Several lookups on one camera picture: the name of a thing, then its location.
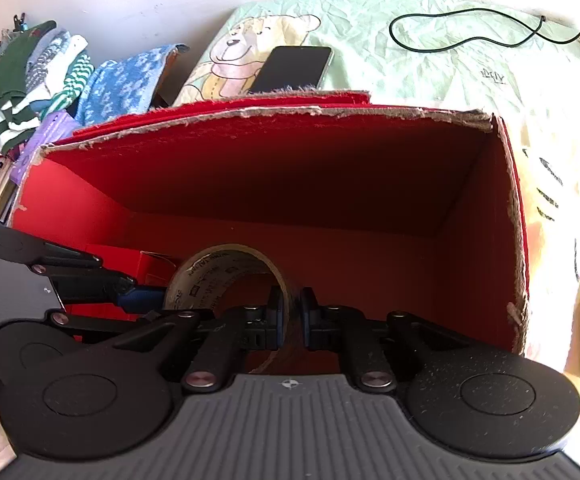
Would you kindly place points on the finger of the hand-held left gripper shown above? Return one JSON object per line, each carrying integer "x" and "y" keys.
{"x": 142, "y": 300}
{"x": 94, "y": 322}

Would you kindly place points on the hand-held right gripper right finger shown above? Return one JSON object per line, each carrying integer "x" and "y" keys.
{"x": 309, "y": 312}

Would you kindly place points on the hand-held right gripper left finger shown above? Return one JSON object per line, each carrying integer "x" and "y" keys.
{"x": 276, "y": 310}

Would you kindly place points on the small red gift box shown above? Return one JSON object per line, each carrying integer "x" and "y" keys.
{"x": 144, "y": 270}

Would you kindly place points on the clear packing tape roll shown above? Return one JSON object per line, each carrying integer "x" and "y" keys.
{"x": 204, "y": 275}

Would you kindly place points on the red cardboard box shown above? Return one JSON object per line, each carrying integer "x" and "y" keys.
{"x": 295, "y": 185}

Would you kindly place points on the dark green garment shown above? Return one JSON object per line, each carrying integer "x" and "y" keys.
{"x": 12, "y": 70}

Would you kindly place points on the pile of folded clothes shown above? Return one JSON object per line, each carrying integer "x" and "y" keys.
{"x": 72, "y": 82}

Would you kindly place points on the grey white patterned cloth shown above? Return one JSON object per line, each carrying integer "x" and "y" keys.
{"x": 49, "y": 60}

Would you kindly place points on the blue patterned knit cloth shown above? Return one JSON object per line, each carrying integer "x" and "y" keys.
{"x": 124, "y": 80}

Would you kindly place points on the black clip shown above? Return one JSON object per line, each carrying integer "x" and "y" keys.
{"x": 21, "y": 22}

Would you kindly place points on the black smartphone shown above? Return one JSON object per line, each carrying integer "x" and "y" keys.
{"x": 290, "y": 70}

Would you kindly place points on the green bear-print bedsheet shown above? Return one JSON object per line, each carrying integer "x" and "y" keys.
{"x": 420, "y": 75}

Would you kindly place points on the white bag with black print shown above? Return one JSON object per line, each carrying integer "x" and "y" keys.
{"x": 547, "y": 195}

